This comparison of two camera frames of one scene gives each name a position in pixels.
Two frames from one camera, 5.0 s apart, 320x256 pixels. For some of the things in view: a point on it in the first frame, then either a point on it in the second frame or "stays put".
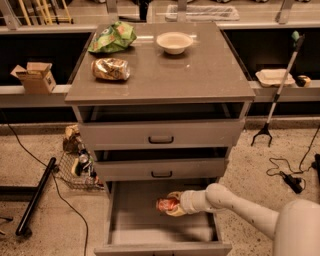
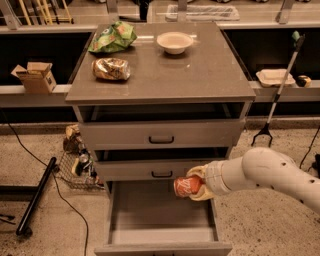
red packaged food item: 167,204 -> 186,186
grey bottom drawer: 133,225 stays put
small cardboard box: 36,77 stays put
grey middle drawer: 159,169 stays put
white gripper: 189,202 -> 213,177
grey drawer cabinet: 160,105 stays put
